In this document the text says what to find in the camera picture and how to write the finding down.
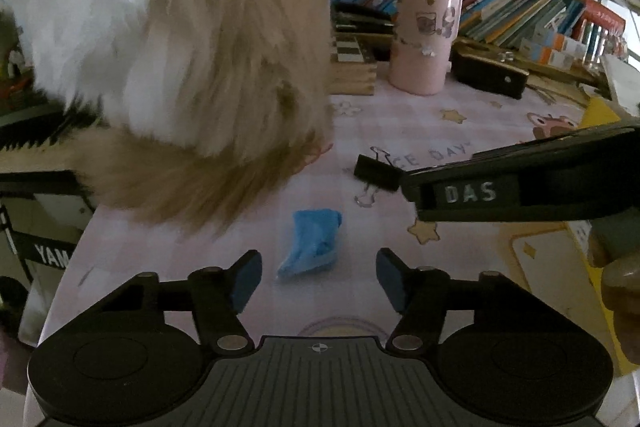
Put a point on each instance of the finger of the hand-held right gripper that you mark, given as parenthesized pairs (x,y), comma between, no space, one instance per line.
(560,139)
(465,194)

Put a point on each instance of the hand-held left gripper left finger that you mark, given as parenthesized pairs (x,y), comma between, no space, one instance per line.
(246,282)

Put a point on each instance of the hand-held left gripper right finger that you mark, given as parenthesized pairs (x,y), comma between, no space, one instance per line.
(392,279)

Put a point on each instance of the small blue cloth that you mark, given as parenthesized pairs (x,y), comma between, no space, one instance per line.
(310,237)

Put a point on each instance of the black binder clip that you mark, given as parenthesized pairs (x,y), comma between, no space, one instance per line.
(377,174)

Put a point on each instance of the person's right hand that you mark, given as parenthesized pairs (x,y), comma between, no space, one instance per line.
(622,307)

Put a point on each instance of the stack of white papers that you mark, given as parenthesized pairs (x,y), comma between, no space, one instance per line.
(622,82)

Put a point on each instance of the orange white small box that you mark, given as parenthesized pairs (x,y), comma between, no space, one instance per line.
(542,54)
(565,43)

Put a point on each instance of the white orange-bordered desk mat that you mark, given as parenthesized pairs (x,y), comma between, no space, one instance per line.
(550,267)

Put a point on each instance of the black rectangular case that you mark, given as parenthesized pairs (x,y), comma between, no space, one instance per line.
(490,74)

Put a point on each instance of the red book box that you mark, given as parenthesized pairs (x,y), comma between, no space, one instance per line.
(602,22)

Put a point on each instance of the pink cartoon pen holder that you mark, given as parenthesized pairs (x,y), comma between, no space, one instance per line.
(425,42)

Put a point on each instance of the wooden chess box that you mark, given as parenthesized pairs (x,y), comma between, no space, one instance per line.
(350,67)

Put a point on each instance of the black keyboard stand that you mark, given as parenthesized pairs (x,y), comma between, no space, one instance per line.
(40,227)

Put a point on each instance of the fluffy orange white cat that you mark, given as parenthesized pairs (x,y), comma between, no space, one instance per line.
(175,57)

